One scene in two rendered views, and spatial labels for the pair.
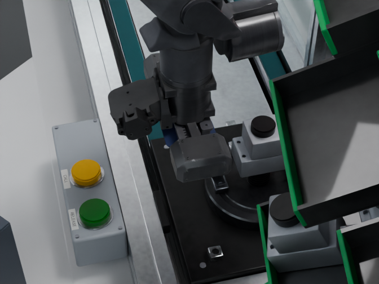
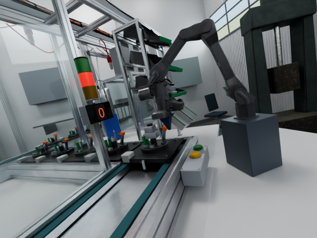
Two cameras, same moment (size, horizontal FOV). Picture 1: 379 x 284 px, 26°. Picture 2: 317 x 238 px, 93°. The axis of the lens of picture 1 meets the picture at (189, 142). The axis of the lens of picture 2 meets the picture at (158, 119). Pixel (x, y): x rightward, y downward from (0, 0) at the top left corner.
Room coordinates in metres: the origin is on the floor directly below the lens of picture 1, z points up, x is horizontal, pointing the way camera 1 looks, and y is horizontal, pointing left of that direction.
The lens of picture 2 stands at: (1.21, 0.41, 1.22)
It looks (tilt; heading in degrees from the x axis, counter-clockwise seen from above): 9 degrees down; 220
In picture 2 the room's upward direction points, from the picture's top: 13 degrees counter-clockwise
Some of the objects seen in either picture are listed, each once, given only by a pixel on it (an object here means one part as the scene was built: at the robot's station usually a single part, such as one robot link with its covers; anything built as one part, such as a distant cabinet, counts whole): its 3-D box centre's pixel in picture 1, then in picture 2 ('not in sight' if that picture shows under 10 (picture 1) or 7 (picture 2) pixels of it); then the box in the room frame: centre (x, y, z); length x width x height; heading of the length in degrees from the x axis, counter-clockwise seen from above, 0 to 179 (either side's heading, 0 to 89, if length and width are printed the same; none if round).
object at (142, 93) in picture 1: (140, 106); (176, 104); (0.64, 0.06, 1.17); 0.07 x 0.07 x 0.06; 11
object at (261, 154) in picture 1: (269, 141); (149, 131); (0.69, -0.10, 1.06); 0.08 x 0.04 x 0.07; 104
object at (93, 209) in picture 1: (95, 214); (198, 148); (0.65, 0.12, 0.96); 0.04 x 0.04 x 0.02
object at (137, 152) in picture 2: (256, 192); (155, 149); (0.68, -0.09, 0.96); 0.24 x 0.24 x 0.02; 14
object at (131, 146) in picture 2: not in sight; (113, 143); (0.74, -0.34, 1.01); 0.24 x 0.24 x 0.13; 14
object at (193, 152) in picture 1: (185, 92); (164, 105); (0.66, 0.00, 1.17); 0.19 x 0.06 x 0.08; 14
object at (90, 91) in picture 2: not in sight; (90, 93); (0.90, -0.16, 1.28); 0.05 x 0.05 x 0.05
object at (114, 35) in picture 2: not in sight; (152, 91); (0.36, -0.30, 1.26); 0.36 x 0.21 x 0.80; 14
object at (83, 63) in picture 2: not in sight; (83, 66); (0.90, -0.16, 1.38); 0.05 x 0.05 x 0.05
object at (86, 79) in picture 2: not in sight; (87, 80); (0.90, -0.16, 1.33); 0.05 x 0.05 x 0.05
